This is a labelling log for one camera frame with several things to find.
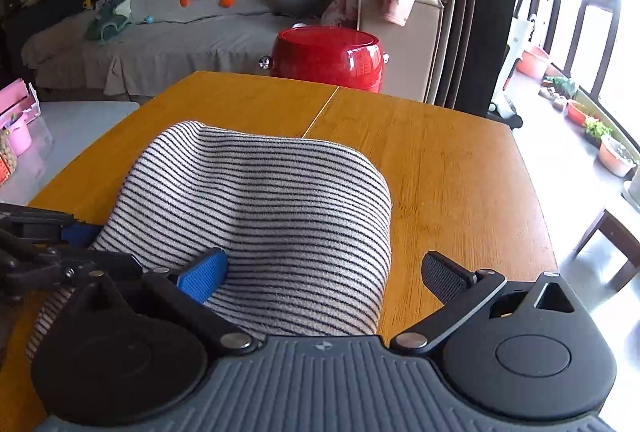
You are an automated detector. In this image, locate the pink basin with contents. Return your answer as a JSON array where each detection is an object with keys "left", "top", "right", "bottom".
[{"left": 598, "top": 135, "right": 636, "bottom": 178}]

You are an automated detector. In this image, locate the grey covered sofa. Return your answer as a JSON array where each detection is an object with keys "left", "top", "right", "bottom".
[{"left": 20, "top": 0, "right": 446, "bottom": 106}]

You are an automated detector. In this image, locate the green plush toy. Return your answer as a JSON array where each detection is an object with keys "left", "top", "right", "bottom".
[{"left": 85, "top": 0, "right": 134, "bottom": 44}]

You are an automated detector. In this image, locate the dark curtain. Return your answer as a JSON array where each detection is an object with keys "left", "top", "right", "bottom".
[{"left": 434, "top": 0, "right": 515, "bottom": 118}]

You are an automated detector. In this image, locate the white plant pot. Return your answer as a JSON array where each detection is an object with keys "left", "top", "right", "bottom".
[{"left": 622, "top": 167, "right": 640, "bottom": 212}]

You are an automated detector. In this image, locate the striped knit sweater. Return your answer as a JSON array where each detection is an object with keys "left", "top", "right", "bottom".
[{"left": 24, "top": 120, "right": 394, "bottom": 363}]

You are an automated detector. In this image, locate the red round stool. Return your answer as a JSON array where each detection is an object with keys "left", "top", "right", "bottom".
[{"left": 258, "top": 25, "right": 388, "bottom": 94}]

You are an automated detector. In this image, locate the red plastic basin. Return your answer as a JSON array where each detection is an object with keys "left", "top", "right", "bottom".
[{"left": 565, "top": 100, "right": 594, "bottom": 127}]

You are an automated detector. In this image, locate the small wooden stool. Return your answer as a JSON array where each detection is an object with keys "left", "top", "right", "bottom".
[{"left": 570, "top": 205, "right": 639, "bottom": 292}]

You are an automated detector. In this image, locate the pink bucket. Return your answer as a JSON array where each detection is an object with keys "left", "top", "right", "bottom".
[{"left": 516, "top": 47, "right": 550, "bottom": 82}]

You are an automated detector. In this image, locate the pink storage box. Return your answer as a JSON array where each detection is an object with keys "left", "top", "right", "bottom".
[{"left": 0, "top": 78, "right": 41, "bottom": 155}]

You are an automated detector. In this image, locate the green leafy plant tray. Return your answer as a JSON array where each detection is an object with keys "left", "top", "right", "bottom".
[{"left": 582, "top": 118, "right": 613, "bottom": 148}]

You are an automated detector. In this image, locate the white upright vacuum cleaner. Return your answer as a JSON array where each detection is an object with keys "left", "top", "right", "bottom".
[{"left": 486, "top": 0, "right": 536, "bottom": 129}]

